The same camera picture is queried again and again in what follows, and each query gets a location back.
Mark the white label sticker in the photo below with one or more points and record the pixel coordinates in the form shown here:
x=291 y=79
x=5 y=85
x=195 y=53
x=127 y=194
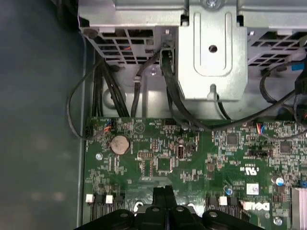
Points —
x=252 y=189

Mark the RAM slot with black clips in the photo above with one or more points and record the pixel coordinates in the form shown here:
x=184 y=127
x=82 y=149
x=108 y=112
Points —
x=98 y=201
x=232 y=206
x=211 y=202
x=119 y=202

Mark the green motherboard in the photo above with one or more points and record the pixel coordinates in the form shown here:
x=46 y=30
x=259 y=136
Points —
x=204 y=167

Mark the small silver capacitor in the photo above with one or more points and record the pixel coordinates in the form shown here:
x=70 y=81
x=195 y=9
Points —
x=279 y=180
x=228 y=191

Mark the RAM slot with white clips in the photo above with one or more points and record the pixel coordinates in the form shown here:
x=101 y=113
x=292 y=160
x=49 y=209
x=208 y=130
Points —
x=223 y=201
x=90 y=198
x=109 y=198
x=242 y=206

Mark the silver bracket with round hole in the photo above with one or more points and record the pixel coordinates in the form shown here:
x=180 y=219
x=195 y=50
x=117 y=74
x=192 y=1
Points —
x=187 y=72

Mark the metal drive cage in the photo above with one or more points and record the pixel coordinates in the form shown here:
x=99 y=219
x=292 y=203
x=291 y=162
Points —
x=120 y=14

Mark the silver board screw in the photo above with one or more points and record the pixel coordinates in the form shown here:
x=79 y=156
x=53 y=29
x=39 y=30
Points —
x=277 y=220
x=98 y=156

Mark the black and grey PC case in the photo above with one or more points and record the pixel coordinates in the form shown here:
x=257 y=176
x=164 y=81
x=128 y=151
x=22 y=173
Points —
x=36 y=95

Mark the blue connector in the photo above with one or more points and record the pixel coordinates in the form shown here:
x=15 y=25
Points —
x=298 y=67

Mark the silver chipset heatsink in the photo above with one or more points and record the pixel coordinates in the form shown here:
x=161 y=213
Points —
x=299 y=208

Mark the round coin battery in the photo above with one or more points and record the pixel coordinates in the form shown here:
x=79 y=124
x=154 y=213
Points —
x=120 y=144

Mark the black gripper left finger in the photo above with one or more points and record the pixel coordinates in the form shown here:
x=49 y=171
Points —
x=159 y=198

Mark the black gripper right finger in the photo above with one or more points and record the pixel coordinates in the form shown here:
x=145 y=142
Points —
x=170 y=198

